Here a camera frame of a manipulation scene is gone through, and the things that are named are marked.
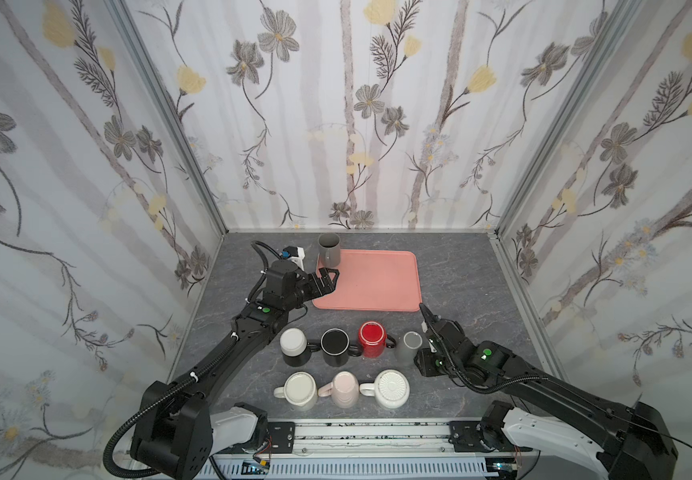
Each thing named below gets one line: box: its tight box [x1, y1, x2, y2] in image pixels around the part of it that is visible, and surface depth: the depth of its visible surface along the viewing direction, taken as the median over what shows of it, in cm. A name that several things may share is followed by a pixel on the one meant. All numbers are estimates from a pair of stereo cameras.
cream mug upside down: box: [273, 371, 317, 411], surface depth 77 cm
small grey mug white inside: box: [395, 330, 423, 365], surface depth 82 cm
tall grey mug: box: [317, 232, 341, 268], surface depth 104 cm
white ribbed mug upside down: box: [360, 369, 410, 409], surface depth 76 cm
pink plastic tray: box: [312, 249, 422, 312], surface depth 109 cm
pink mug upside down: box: [318, 371, 359, 409], surface depth 76 cm
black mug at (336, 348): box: [320, 327, 362, 367], surface depth 84 cm
